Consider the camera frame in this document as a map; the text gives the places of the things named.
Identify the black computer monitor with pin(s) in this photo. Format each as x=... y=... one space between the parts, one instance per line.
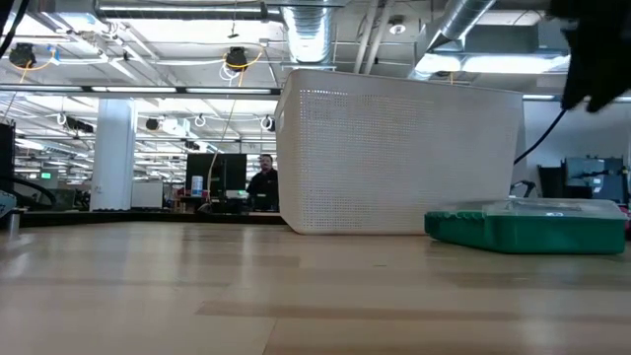
x=217 y=172

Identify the blue grey equipment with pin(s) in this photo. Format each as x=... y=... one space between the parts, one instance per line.
x=599 y=177

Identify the white cabinet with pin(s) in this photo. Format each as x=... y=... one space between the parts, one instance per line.
x=146 y=194

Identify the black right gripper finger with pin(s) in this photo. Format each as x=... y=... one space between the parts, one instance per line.
x=606 y=93
x=574 y=93

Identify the black screen edge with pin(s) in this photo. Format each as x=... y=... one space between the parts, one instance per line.
x=6 y=158

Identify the grey metal post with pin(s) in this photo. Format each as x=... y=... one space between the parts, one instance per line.
x=14 y=224

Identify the silver corrugated ventilation duct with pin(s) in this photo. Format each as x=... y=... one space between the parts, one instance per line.
x=308 y=34

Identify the silver smooth ventilation duct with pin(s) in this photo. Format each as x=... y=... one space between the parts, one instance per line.
x=458 y=20

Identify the person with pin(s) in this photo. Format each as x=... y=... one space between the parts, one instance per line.
x=263 y=186

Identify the white building column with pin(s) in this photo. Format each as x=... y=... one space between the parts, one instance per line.
x=113 y=148

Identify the white perforated plastic basket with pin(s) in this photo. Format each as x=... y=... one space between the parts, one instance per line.
x=394 y=148

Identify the light blue object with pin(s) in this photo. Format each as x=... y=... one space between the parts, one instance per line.
x=6 y=203

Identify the green box with clear lid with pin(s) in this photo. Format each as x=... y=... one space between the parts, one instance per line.
x=517 y=236

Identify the ceiling light strip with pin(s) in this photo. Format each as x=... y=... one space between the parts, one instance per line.
x=197 y=91

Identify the white bottle with blue label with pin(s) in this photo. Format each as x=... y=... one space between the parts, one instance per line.
x=197 y=186

